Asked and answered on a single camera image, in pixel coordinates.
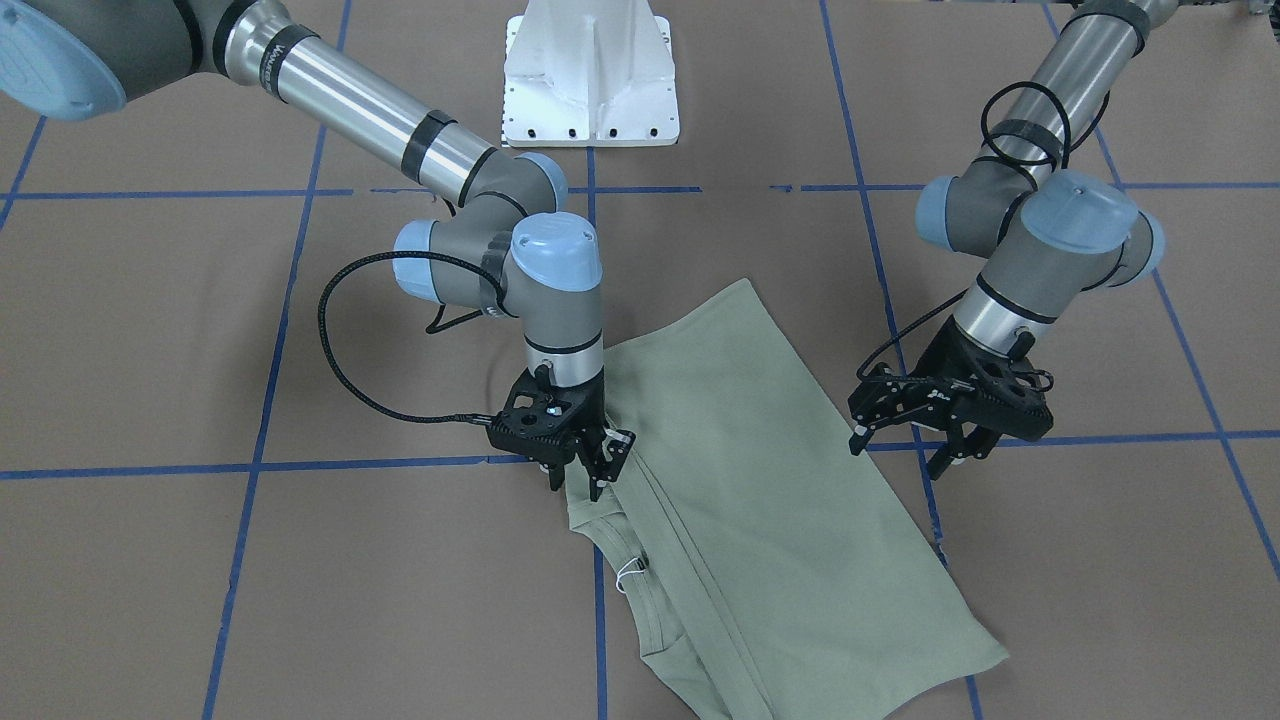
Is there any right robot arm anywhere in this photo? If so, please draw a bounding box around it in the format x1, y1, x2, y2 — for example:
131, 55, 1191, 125
3, 1, 524, 482

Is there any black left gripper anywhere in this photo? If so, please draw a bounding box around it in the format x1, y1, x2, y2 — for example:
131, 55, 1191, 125
847, 319, 1053, 482

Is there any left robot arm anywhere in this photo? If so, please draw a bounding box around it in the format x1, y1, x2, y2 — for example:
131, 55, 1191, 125
847, 1, 1178, 478

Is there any green long-sleeve shirt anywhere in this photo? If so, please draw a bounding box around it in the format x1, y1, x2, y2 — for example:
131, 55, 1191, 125
564, 279, 1007, 719

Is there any white metal mount base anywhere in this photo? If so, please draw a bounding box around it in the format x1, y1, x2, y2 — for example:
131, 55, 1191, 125
500, 1, 681, 149

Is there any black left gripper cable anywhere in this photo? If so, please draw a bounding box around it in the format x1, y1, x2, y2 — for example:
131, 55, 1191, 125
855, 79, 1111, 386

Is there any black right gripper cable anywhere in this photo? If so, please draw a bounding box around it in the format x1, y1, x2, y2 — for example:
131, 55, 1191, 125
317, 250, 506, 425

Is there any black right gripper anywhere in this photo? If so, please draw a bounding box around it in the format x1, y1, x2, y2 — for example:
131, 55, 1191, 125
486, 365, 636, 502

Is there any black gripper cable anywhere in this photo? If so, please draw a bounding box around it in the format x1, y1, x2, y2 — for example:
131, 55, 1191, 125
855, 79, 1111, 386
317, 250, 506, 425

